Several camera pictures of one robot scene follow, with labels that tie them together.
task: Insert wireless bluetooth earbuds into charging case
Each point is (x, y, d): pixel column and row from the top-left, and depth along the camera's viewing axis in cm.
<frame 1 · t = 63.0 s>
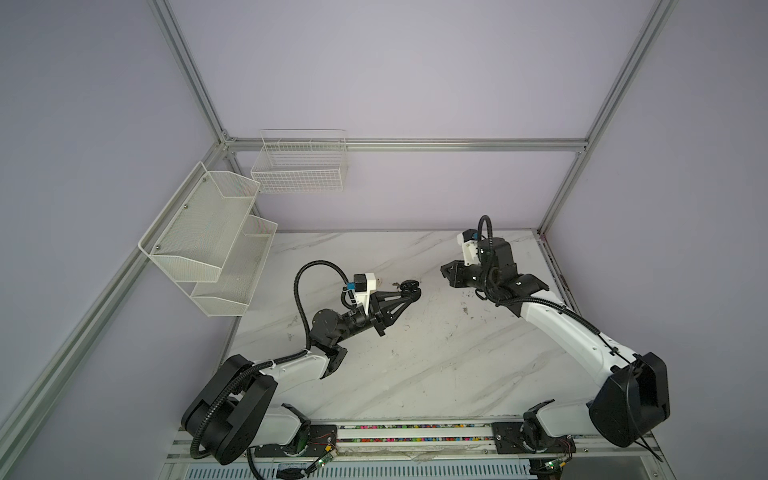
left hand: (408, 300, 70), fingers closed
right hand: (437, 270, 81), fingers closed
lower white mesh shelf: (232, 292, 89), point 13 cm above the table

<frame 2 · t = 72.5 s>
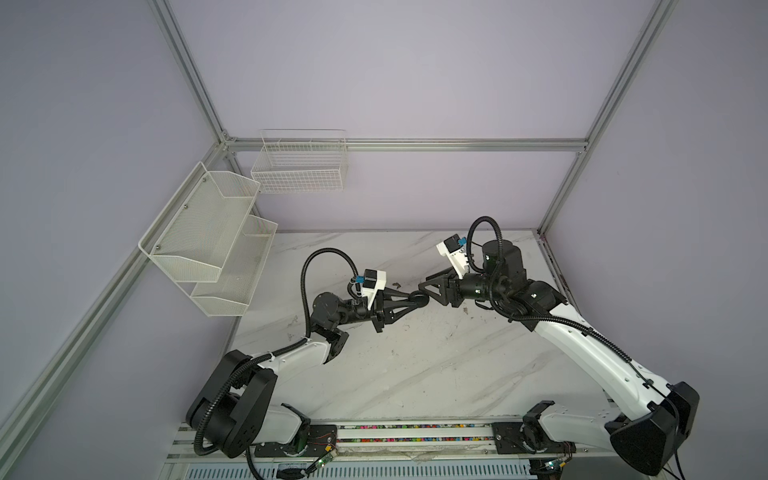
left hand: (413, 303, 68), fingers closed
right hand: (419, 288, 68), fingers open
the named things where they were.

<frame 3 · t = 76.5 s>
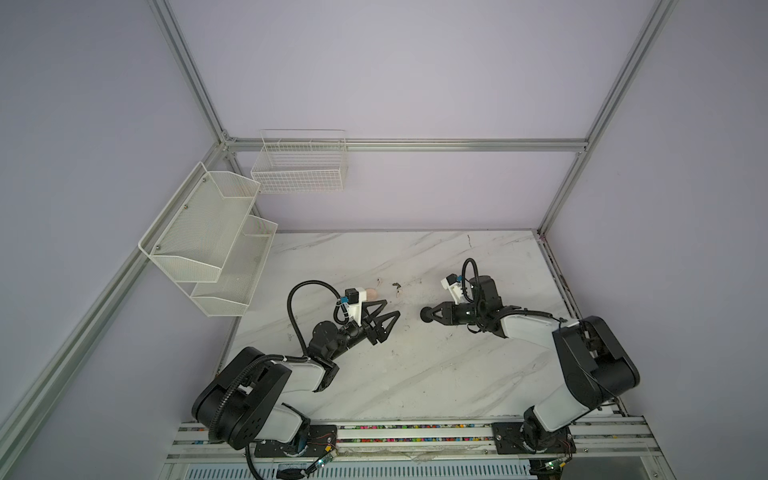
left hand: (392, 310, 79), fingers open
right hand: (426, 316, 88), fingers closed
the named things where they were.

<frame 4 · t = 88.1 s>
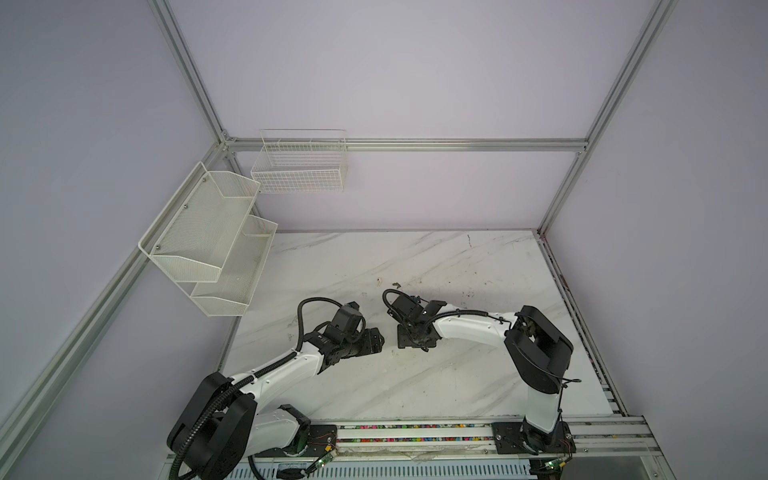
left hand: (372, 345, 86), fingers open
right hand: (403, 344, 90), fingers open
the named things where they were.

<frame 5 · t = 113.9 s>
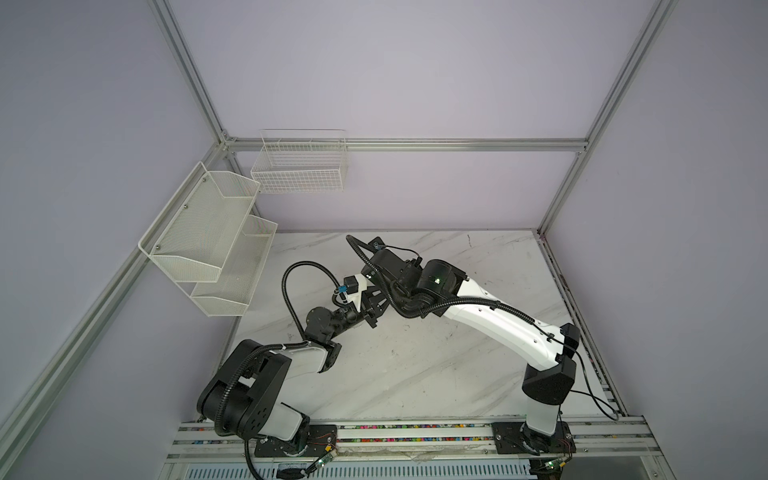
left hand: (395, 291, 74), fingers closed
right hand: (391, 280, 71), fingers closed
the named things where they were.

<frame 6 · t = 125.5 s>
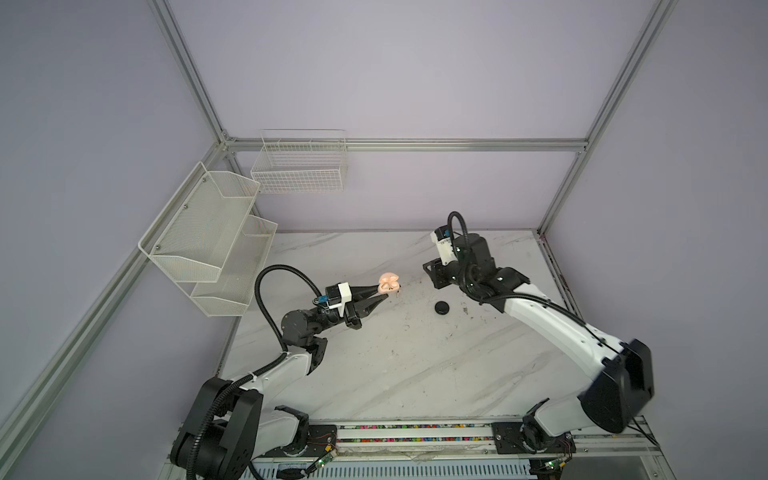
left hand: (383, 291, 67), fingers closed
right hand: (420, 267, 79), fingers open
black round earbud charging case: (441, 307, 100), on the table
the other named things where they were.

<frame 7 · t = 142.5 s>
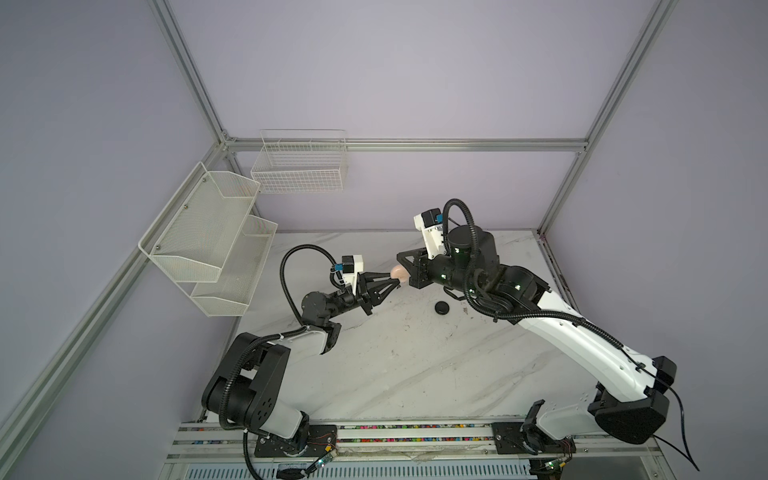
left hand: (396, 281, 71), fingers closed
right hand: (392, 262, 62), fingers closed
the named things where they were.

